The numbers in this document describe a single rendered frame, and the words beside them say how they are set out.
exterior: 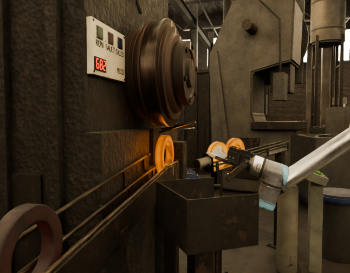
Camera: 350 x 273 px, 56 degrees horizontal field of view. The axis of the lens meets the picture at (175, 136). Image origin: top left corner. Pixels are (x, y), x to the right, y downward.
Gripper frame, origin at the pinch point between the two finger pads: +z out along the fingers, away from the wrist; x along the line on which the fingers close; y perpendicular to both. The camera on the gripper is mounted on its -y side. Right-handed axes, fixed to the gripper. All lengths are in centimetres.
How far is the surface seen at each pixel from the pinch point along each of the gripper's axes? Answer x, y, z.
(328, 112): -432, 65, -112
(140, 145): 27.3, -1.8, 24.9
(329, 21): -821, 326, -98
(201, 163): -21.9, -9.0, 5.3
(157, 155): 22.1, -4.0, 17.8
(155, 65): 36, 31, 25
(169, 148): 7.6, -2.2, 17.5
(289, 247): -46, -43, -55
